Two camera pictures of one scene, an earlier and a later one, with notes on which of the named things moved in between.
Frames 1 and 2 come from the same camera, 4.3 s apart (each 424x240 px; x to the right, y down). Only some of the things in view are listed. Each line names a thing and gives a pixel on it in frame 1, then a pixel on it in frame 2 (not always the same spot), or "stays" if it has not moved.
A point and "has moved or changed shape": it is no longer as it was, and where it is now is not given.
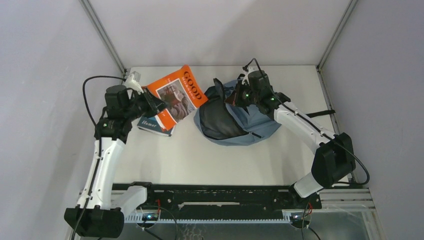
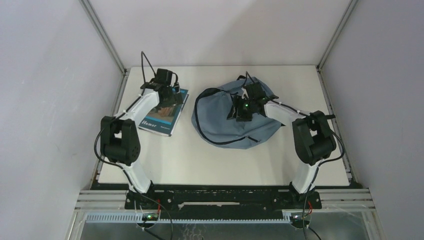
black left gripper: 155,104 → 175,99
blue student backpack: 226,122 has moved or changed shape
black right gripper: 234,97 → 238,100
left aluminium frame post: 104,37 stays
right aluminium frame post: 344,19 stays
